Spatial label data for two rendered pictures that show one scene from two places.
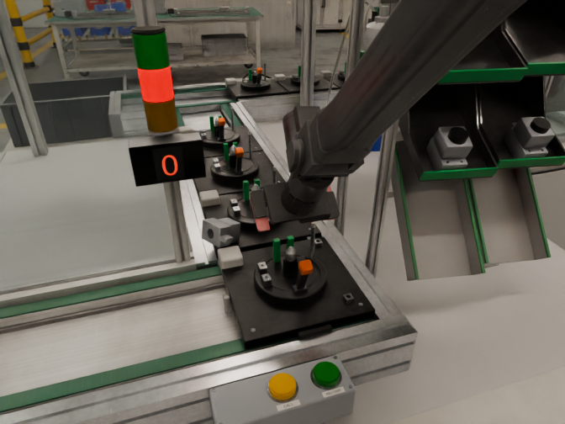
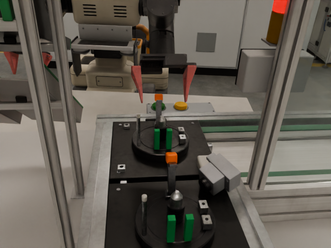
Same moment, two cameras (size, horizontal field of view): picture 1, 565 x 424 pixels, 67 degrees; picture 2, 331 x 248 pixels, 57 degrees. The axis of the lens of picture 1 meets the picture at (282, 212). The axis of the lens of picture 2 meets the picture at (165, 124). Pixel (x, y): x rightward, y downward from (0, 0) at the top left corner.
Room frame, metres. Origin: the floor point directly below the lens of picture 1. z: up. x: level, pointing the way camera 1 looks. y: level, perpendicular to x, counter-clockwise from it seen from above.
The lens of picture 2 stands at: (1.25, 0.10, 1.40)
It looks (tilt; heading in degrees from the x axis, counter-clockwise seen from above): 30 degrees down; 190
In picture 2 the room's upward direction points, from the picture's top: 3 degrees clockwise
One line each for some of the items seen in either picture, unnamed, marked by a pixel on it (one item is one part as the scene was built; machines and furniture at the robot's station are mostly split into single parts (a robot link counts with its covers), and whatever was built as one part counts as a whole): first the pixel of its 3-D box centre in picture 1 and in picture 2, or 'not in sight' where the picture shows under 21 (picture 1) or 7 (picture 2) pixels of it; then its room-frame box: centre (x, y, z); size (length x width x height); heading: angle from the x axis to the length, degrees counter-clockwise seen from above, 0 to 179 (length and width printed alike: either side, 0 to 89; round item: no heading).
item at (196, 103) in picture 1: (360, 89); not in sight; (2.12, -0.39, 0.92); 2.35 x 0.41 x 0.12; 108
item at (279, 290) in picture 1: (290, 277); (160, 141); (0.63, -0.02, 0.98); 0.14 x 0.14 x 0.02
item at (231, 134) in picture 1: (218, 128); not in sight; (1.34, 0.21, 1.01); 0.24 x 0.24 x 0.13; 18
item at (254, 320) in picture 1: (290, 284); (160, 147); (0.63, -0.02, 0.96); 0.24 x 0.24 x 0.02; 18
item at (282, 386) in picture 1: (282, 388); (181, 107); (0.40, 0.00, 0.96); 0.04 x 0.04 x 0.02
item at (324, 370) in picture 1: (325, 375); (158, 107); (0.42, -0.07, 0.96); 0.04 x 0.04 x 0.02
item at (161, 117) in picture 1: (161, 113); (283, 27); (0.69, 0.20, 1.28); 0.05 x 0.05 x 0.05
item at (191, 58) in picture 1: (164, 44); not in sight; (5.90, 1.55, 0.45); 2.50 x 0.92 x 0.91; 102
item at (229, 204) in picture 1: (256, 198); (176, 208); (0.88, 0.06, 1.01); 0.24 x 0.24 x 0.13; 18
